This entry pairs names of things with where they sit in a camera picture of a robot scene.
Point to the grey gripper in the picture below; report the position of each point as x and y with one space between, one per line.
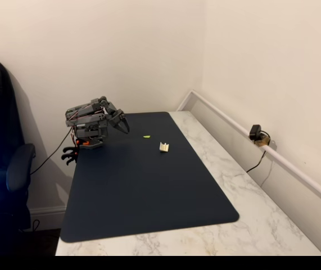
120 121

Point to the small white block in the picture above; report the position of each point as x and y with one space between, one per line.
163 147

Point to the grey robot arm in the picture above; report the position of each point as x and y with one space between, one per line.
85 119

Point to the dark desk mat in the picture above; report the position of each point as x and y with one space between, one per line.
137 182

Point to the black clamp with orange pads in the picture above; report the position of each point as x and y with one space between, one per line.
69 159
71 149

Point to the white baseboard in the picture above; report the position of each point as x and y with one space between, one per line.
47 215

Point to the black office chair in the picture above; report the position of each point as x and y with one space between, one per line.
2 135

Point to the black webcam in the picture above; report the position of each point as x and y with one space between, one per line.
254 131

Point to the white wall trim rail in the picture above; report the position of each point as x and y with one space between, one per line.
219 110

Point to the brown webcam mount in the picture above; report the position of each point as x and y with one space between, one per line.
262 141

